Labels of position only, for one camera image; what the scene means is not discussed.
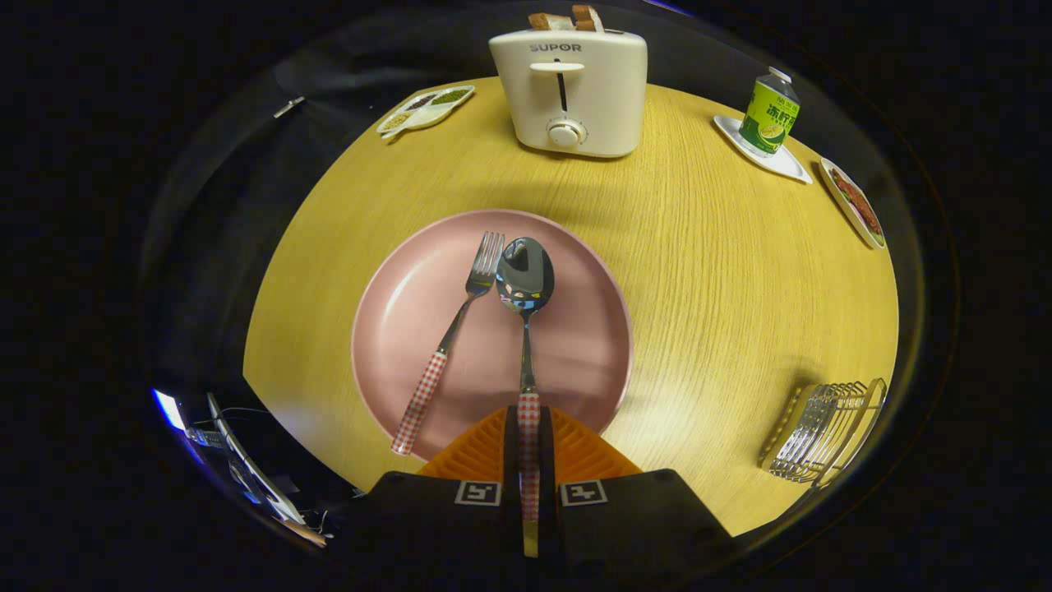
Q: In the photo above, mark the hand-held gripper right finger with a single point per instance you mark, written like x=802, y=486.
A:
x=625, y=518

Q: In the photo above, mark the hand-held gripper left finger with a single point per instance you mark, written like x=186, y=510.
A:
x=436, y=518

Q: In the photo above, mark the white keyboard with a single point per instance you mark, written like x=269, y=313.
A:
x=251, y=473

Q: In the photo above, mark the pink plate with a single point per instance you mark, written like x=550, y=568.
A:
x=575, y=329

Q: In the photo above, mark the lit computer screen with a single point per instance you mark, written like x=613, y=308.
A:
x=170, y=409

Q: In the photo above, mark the black backdrop cloth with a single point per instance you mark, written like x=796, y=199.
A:
x=246, y=181

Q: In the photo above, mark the white square coaster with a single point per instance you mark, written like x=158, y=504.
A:
x=789, y=164

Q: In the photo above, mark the white plate with food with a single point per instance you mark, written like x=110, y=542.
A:
x=855, y=201

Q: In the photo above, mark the white divided bean dish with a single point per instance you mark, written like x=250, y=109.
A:
x=423, y=111

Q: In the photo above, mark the white toaster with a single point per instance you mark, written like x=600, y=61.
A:
x=592, y=99

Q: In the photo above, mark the green label drink bottle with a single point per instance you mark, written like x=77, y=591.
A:
x=771, y=115

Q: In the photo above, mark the silver clip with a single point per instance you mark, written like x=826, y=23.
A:
x=289, y=107

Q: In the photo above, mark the toasted bread slice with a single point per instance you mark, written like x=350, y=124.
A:
x=587, y=18
x=549, y=20

